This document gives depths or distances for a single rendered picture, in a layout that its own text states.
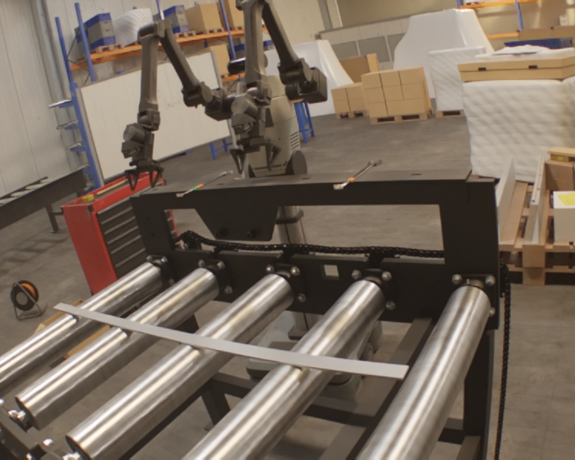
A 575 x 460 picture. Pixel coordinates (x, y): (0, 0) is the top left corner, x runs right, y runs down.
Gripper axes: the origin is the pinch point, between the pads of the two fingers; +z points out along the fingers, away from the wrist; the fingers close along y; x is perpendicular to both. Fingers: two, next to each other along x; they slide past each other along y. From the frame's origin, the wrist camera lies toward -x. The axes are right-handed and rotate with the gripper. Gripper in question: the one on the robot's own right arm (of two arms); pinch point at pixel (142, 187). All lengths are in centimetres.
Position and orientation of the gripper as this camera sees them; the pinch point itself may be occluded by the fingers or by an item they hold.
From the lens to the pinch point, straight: 168.5
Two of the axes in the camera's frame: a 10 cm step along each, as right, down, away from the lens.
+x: 4.4, 1.2, 8.9
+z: 0.0, 9.9, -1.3
